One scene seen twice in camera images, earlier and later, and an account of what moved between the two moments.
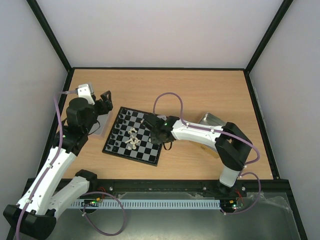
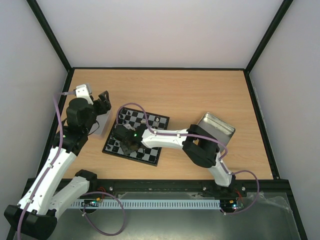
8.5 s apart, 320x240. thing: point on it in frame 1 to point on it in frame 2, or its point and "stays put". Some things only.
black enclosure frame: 231,187 stays put
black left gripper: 106,105 stays put
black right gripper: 150,120 to 120,133
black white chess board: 130,138 stays put
